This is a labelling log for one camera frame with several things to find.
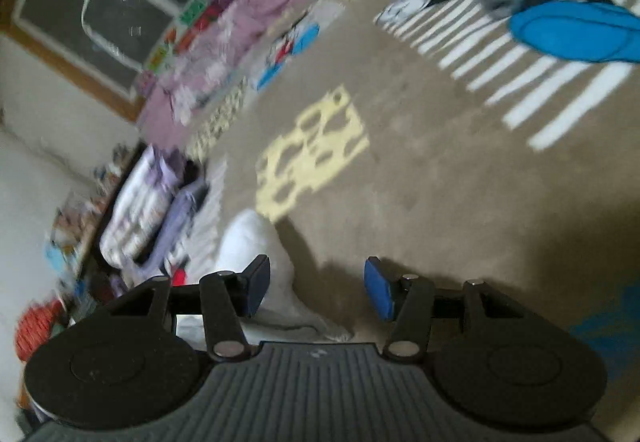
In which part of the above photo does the purple crumpled quilt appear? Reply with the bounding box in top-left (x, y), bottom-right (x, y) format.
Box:
top-left (137, 0), bottom-right (363, 150)

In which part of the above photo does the white cloth on carpet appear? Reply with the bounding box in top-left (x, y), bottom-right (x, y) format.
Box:
top-left (175, 209), bottom-right (353, 348)

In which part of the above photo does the white sock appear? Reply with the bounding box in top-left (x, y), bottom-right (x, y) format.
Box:
top-left (376, 0), bottom-right (426, 26)

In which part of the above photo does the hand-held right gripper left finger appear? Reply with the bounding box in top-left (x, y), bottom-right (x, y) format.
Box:
top-left (104, 255), bottom-right (271, 363)

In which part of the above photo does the blue garment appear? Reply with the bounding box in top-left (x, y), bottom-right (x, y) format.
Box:
top-left (509, 0), bottom-right (640, 64)

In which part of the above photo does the colourful alphabet mat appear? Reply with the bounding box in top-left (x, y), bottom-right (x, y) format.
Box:
top-left (132, 0), bottom-right (286, 90)

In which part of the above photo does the orange striped cloth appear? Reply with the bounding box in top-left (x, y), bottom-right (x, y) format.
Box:
top-left (15, 299), bottom-right (68, 363)

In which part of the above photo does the purple floral folded bedding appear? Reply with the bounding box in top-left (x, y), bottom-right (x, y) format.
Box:
top-left (99, 145), bottom-right (208, 280)

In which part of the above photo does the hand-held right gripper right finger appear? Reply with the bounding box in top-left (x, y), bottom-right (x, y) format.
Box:
top-left (364, 257), bottom-right (530, 363)

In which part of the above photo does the brown patterned blanket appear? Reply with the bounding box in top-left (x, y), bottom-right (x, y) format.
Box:
top-left (185, 0), bottom-right (640, 373)

